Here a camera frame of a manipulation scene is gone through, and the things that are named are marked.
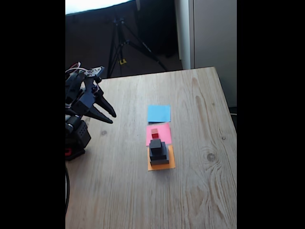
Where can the red cube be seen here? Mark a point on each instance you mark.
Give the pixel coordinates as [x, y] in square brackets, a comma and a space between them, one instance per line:
[155, 134]

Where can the small black foam block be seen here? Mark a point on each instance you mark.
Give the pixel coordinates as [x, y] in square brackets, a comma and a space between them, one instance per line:
[155, 145]

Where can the medium dark foam block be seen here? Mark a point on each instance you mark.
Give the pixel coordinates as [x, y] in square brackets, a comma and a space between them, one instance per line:
[164, 150]

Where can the large grey foam block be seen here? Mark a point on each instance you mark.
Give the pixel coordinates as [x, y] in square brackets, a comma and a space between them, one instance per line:
[160, 163]

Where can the red and black table clamp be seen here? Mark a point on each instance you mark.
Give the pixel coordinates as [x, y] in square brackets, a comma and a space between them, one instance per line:
[75, 153]

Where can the yellow tape marker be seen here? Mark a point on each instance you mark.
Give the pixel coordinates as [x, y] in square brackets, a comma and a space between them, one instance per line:
[122, 62]

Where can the blue paper sheet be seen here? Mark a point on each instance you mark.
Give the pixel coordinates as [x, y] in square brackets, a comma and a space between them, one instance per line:
[159, 114]

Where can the pink paper sheet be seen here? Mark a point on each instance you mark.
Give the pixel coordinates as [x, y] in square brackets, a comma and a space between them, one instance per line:
[166, 133]

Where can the black tripod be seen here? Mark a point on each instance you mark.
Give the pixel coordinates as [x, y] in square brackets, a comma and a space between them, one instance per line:
[118, 38]

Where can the orange paper sheet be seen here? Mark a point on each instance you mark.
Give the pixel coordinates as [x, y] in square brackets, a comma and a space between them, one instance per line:
[172, 159]

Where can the white cabinet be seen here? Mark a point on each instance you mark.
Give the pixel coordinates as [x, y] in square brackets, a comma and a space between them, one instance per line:
[214, 35]

